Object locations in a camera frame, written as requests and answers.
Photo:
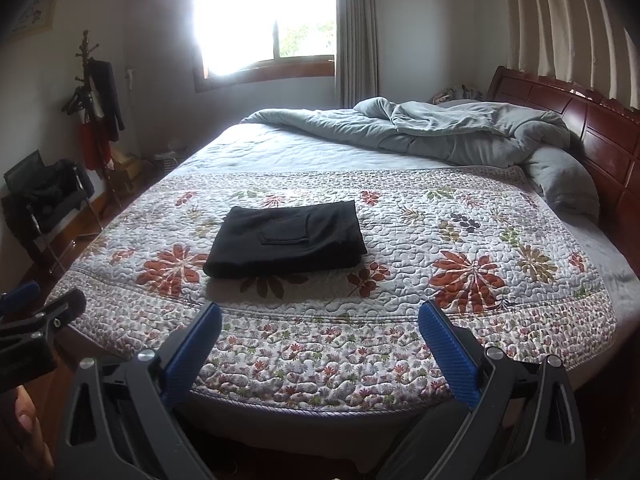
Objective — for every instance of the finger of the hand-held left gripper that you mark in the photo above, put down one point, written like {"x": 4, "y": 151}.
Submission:
{"x": 50, "y": 315}
{"x": 22, "y": 295}

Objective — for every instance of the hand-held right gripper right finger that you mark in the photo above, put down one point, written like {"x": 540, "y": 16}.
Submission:
{"x": 450, "y": 355}

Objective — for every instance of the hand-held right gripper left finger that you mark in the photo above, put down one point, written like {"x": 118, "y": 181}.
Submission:
{"x": 192, "y": 355}

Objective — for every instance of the black pants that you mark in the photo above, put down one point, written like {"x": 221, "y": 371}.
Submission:
{"x": 280, "y": 250}

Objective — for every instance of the person's left hand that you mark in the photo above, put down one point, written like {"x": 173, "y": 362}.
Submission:
{"x": 30, "y": 425}

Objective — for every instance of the floral quilted bedspread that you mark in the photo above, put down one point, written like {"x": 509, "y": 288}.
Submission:
{"x": 350, "y": 340}

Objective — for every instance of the metal folding chair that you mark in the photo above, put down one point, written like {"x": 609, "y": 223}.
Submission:
{"x": 85, "y": 215}

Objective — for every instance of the cardboard box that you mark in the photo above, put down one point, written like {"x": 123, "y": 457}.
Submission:
{"x": 126, "y": 166}

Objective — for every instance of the red hanging garment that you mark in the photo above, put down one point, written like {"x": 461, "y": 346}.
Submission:
{"x": 92, "y": 142}

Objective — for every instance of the grey bed sheet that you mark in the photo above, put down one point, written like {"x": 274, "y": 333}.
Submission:
{"x": 615, "y": 260}

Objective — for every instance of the woven basket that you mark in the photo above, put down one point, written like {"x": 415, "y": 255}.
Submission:
{"x": 169, "y": 160}

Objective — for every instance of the grey pillow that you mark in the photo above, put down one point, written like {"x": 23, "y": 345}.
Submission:
{"x": 565, "y": 185}

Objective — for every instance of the black hanging garment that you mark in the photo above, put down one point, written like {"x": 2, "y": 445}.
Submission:
{"x": 107, "y": 95}

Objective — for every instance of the grey duvet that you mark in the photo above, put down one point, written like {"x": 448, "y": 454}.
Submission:
{"x": 450, "y": 130}

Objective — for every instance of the wooden coat rack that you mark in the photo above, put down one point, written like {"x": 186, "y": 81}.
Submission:
{"x": 86, "y": 55}

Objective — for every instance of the red-brown wooden headboard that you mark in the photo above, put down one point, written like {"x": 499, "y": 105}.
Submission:
{"x": 605, "y": 145}

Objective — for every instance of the bedside clutter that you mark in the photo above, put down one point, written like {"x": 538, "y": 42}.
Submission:
{"x": 457, "y": 94}

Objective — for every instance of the grey curtain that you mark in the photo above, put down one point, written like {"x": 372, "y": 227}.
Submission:
{"x": 355, "y": 35}

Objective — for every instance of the wood-framed window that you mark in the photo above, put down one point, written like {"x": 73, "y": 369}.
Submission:
{"x": 300, "y": 35}

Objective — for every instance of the white wall-mounted device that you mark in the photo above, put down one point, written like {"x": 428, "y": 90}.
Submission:
{"x": 130, "y": 80}

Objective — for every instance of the framed wall picture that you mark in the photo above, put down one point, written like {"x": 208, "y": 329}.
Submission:
{"x": 35, "y": 10}

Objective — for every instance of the cream padded wall panel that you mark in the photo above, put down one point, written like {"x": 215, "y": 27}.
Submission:
{"x": 550, "y": 20}

